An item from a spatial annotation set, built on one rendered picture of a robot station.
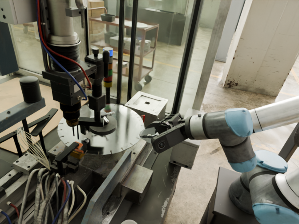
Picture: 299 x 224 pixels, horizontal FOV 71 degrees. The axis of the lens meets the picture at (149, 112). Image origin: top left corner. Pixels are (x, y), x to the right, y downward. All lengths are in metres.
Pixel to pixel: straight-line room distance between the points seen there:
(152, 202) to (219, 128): 0.43
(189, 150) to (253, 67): 3.01
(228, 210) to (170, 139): 0.43
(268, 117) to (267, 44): 3.07
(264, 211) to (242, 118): 0.30
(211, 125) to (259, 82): 3.39
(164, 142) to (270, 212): 0.36
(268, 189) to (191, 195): 1.18
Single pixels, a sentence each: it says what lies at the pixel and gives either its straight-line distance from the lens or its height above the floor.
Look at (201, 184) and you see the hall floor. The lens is 1.98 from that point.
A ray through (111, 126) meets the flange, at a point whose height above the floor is 0.96.
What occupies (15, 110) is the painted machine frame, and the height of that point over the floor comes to 1.05.
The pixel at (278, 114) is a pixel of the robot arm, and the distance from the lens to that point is 0.72.
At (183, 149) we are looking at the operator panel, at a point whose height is 0.85.
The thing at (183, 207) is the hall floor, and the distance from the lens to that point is 1.79.
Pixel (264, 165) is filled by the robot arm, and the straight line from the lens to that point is 0.82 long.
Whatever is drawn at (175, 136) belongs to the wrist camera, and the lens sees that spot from 0.62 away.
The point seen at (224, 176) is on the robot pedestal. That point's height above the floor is 0.75.
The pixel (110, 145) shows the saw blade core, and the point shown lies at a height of 0.95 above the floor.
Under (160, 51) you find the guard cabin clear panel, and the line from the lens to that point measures 1.12.
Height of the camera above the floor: 1.46
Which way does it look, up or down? 33 degrees down
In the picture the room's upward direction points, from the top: 8 degrees clockwise
